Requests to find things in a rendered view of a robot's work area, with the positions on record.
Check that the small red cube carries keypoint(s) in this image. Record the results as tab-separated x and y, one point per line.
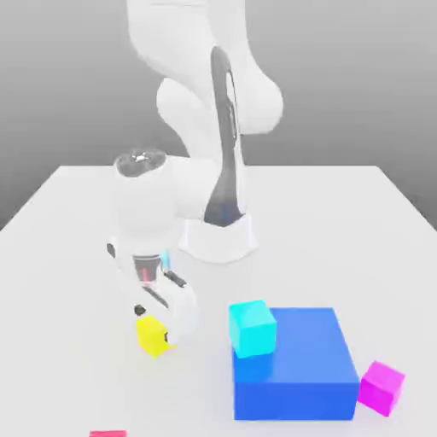
107	434

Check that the small cyan cube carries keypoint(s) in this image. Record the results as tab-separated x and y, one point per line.
252	329

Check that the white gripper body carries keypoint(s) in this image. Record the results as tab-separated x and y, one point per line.
177	304

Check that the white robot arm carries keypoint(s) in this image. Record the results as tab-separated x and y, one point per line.
205	102

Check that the small magenta cube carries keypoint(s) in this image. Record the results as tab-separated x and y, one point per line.
380	389

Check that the small yellow cube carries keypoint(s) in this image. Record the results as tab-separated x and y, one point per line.
152	336

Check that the large blue box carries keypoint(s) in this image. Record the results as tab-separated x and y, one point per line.
307	362

